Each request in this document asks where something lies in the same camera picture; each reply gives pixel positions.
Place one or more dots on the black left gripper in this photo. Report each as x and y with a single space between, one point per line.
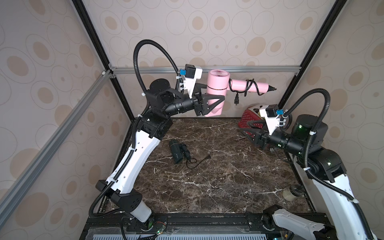
199 105

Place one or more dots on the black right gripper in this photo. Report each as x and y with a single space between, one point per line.
264 139

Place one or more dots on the pink hair dryer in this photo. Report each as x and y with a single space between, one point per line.
219 82

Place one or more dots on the dark green hair dryer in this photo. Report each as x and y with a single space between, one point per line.
179 151

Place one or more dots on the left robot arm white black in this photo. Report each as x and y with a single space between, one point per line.
148 130

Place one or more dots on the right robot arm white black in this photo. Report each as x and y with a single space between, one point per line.
323 167

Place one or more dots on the red polka dot toaster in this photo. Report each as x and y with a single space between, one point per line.
252 113

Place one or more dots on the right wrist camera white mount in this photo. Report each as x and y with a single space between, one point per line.
273 117

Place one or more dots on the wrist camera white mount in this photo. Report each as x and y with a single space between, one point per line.
273 117
189 75

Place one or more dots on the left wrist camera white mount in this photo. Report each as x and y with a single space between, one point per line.
189 75

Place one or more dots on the silver aluminium rail back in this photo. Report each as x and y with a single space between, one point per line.
231 69

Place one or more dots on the silver aluminium rail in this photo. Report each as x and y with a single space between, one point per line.
28 177
231 69

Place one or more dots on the black right corner post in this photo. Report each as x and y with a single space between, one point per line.
325 29

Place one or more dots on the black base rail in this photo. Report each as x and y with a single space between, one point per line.
246 226

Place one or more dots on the black corner frame post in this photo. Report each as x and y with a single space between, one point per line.
101 53

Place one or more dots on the silver aluminium rail left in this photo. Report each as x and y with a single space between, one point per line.
28 177

